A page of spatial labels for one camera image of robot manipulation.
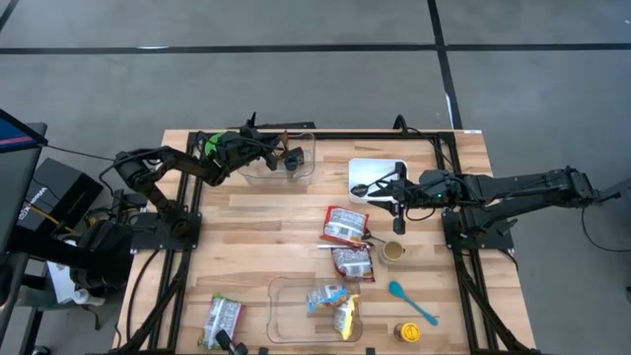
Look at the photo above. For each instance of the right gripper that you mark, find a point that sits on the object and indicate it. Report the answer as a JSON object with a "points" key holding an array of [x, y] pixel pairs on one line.
{"points": [[436, 187]]}

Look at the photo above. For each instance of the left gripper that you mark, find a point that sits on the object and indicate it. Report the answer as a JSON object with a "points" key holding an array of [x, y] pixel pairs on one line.
{"points": [[241, 148]]}

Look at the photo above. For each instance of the black-lid spice jar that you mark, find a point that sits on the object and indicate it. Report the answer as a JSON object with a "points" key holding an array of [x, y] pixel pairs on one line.
{"points": [[294, 160]]}

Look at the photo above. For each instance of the blue ramen noodle packet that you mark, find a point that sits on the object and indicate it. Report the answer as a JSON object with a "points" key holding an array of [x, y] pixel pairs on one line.
{"points": [[323, 296]]}

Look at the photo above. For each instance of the yellow ramen noodle packet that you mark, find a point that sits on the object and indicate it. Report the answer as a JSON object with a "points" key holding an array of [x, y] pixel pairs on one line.
{"points": [[345, 318]]}

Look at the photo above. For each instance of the green ramen noodle packet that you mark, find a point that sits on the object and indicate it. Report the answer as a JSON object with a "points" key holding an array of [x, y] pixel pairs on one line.
{"points": [[222, 318]]}

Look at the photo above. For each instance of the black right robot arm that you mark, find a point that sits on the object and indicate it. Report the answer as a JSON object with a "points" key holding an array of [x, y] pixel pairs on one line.
{"points": [[522, 190]]}

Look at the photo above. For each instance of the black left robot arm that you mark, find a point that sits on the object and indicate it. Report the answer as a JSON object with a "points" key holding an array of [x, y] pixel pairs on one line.
{"points": [[133, 170]]}

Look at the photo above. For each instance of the clear plastic bin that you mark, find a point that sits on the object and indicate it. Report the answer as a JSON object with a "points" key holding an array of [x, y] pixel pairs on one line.
{"points": [[256, 177], [288, 320]]}

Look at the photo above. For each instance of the white plastic bin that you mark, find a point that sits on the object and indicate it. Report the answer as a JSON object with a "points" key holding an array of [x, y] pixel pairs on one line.
{"points": [[365, 170]]}

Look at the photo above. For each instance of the green plastic bowl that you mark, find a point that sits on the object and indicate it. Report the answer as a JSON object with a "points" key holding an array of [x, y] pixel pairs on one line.
{"points": [[213, 147]]}

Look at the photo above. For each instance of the tan spice jar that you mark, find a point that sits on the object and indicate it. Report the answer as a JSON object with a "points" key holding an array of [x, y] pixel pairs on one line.
{"points": [[393, 252]]}

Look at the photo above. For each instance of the red ramen noodle packet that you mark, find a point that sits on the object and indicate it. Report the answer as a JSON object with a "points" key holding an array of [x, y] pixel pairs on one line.
{"points": [[352, 263], [342, 224]]}

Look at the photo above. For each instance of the teal silicone spoon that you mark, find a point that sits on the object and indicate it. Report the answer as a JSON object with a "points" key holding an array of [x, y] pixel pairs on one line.
{"points": [[397, 290]]}

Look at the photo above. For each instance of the yellow-lid jar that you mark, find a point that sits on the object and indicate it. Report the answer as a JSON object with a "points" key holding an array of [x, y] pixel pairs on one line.
{"points": [[407, 333]]}

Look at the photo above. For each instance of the black equipment stand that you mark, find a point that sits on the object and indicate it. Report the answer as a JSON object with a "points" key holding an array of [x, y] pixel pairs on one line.
{"points": [[106, 246]]}

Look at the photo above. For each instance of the black case white lettering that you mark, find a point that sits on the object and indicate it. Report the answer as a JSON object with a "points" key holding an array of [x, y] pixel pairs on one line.
{"points": [[64, 190]]}

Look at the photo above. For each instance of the white paper sheet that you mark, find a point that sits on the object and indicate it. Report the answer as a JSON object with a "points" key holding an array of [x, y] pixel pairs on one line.
{"points": [[61, 286]]}

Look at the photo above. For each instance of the computer monitor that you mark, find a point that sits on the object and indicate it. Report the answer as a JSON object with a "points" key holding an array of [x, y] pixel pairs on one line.
{"points": [[15, 163]]}

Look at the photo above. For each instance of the black table frame rails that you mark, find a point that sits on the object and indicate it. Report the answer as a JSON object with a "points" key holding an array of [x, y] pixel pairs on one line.
{"points": [[355, 135]]}

